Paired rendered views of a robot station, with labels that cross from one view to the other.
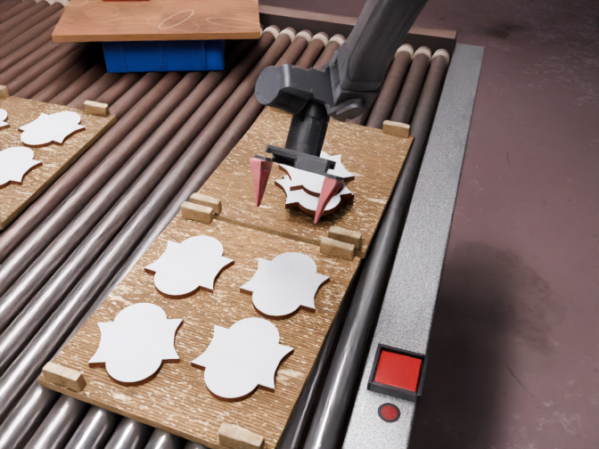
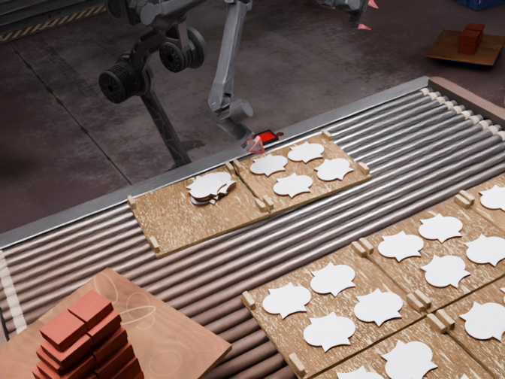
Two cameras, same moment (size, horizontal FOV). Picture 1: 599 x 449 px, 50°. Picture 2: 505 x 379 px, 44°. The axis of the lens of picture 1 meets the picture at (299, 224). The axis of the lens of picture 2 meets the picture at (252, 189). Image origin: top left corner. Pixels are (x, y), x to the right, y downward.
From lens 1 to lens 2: 261 cm
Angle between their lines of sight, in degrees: 91
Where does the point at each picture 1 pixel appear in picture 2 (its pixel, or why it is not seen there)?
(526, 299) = not seen: hidden behind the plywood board
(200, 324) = (308, 168)
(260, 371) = (305, 146)
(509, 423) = not seen: hidden behind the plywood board
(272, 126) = (175, 239)
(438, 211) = (175, 172)
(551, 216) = not seen: outside the picture
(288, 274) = (264, 165)
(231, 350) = (307, 153)
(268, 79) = (246, 107)
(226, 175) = (233, 220)
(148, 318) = (324, 173)
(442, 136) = (110, 201)
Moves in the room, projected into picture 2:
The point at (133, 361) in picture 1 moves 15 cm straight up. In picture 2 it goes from (339, 163) to (339, 129)
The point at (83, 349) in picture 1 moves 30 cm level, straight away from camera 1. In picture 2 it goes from (352, 177) to (334, 230)
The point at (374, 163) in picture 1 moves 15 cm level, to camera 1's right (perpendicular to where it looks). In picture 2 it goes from (167, 195) to (142, 180)
